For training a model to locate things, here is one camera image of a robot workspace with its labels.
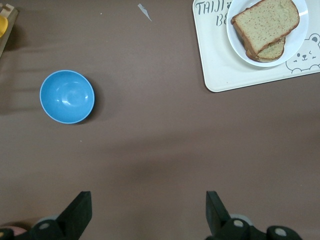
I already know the bread slice under egg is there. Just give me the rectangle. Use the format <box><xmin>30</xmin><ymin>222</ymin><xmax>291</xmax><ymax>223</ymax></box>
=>
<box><xmin>246</xmin><ymin>37</ymin><xmax>286</xmax><ymax>63</ymax></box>

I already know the blue bowl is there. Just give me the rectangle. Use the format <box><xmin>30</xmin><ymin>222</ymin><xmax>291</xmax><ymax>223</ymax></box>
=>
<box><xmin>39</xmin><ymin>69</ymin><xmax>96</xmax><ymax>125</ymax></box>

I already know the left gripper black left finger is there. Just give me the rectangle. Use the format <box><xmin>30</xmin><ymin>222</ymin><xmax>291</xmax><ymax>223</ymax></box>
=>
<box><xmin>29</xmin><ymin>191</ymin><xmax>93</xmax><ymax>240</ymax></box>

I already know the whole bread slice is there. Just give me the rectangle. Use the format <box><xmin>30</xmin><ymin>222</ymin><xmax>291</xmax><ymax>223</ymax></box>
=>
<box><xmin>230</xmin><ymin>0</ymin><xmax>300</xmax><ymax>57</ymax></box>

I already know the pink bowl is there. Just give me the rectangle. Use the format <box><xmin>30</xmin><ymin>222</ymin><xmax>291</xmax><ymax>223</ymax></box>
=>
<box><xmin>0</xmin><ymin>224</ymin><xmax>27</xmax><ymax>237</ymax></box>

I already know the wooden mug rack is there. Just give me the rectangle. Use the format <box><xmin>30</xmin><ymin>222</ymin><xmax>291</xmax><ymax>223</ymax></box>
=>
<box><xmin>0</xmin><ymin>3</ymin><xmax>20</xmax><ymax>58</ymax></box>

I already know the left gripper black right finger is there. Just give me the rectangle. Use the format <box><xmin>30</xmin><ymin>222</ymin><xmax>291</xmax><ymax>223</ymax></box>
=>
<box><xmin>205</xmin><ymin>191</ymin><xmax>266</xmax><ymax>240</ymax></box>

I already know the white round plate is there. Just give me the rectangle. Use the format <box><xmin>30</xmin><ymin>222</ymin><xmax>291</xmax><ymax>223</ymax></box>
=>
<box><xmin>226</xmin><ymin>0</ymin><xmax>310</xmax><ymax>68</ymax></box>

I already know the cream bear print tray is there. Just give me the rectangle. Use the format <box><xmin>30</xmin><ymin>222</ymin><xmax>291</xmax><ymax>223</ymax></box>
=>
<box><xmin>191</xmin><ymin>0</ymin><xmax>320</xmax><ymax>93</ymax></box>

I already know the grey tape scrap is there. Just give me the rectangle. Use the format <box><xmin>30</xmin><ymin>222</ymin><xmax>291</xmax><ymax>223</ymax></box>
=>
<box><xmin>137</xmin><ymin>3</ymin><xmax>153</xmax><ymax>22</ymax></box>

